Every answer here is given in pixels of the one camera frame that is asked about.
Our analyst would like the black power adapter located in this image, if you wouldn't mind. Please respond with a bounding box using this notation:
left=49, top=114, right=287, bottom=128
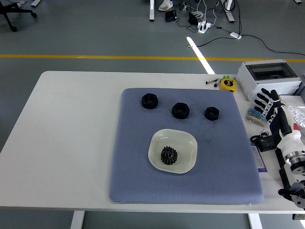
left=188, top=11, right=200, bottom=25

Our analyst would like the small black hex nut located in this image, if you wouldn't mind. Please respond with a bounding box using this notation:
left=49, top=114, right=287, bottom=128
left=204, top=106, right=220, bottom=122

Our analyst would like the medium black hex nut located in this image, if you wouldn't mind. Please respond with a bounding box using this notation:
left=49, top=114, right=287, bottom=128
left=172, top=102, right=191, bottom=119

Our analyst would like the grey electrical enclosure box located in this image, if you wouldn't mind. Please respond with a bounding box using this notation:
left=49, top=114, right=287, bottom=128
left=236, top=59, right=303, bottom=102

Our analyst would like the large black gear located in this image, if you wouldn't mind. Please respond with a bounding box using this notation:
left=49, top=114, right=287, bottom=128
left=161, top=147, right=179, bottom=166

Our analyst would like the white square dish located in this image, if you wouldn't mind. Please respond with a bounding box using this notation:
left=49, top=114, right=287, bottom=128
left=148, top=128, right=198, bottom=174

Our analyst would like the white shoe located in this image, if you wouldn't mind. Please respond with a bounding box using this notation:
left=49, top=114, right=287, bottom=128
left=158, top=0, right=173, bottom=12

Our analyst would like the yellow tape measure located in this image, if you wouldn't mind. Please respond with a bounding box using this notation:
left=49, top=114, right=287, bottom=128
left=219, top=78, right=237, bottom=93

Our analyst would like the black box with print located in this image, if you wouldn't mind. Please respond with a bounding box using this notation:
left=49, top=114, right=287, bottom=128
left=165, top=10, right=178, bottom=22

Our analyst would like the black office chair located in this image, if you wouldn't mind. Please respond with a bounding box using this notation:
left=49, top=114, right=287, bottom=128
left=0, top=0, right=38, bottom=32

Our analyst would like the white power strip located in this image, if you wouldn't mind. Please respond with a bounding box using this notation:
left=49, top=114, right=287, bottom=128
left=197, top=21, right=213, bottom=34

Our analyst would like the white desk leg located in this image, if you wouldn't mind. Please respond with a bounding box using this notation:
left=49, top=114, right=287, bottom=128
left=149, top=0, right=156, bottom=22
left=221, top=0, right=236, bottom=24

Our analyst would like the black display module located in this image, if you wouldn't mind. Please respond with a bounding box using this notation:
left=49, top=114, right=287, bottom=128
left=250, top=134, right=277, bottom=153

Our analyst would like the white table leg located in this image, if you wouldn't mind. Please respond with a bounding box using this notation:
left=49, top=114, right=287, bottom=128
left=247, top=213, right=263, bottom=229
left=70, top=211, right=85, bottom=229

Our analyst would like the long black floor cable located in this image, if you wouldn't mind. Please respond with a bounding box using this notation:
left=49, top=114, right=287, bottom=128
left=187, top=34, right=305, bottom=57

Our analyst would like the bubble wrap bag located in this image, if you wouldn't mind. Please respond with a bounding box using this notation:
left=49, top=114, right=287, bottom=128
left=285, top=104, right=305, bottom=131

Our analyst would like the flat white box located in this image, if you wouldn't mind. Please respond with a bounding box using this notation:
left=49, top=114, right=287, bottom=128
left=278, top=94, right=305, bottom=108

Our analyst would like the blue resistor strip bundle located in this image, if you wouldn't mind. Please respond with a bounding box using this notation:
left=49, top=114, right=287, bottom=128
left=245, top=106, right=266, bottom=126

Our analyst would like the large black hex nut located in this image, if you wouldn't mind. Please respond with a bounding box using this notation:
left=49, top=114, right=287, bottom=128
left=141, top=93, right=159, bottom=110

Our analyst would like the purple-edged label sheet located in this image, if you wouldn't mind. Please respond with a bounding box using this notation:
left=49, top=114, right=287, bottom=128
left=250, top=143, right=268, bottom=173

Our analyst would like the blue-grey padded mat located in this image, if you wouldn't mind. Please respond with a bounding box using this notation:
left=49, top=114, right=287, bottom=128
left=109, top=87, right=264, bottom=205

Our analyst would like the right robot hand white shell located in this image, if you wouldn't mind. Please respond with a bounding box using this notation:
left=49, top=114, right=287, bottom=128
left=254, top=87, right=305, bottom=156

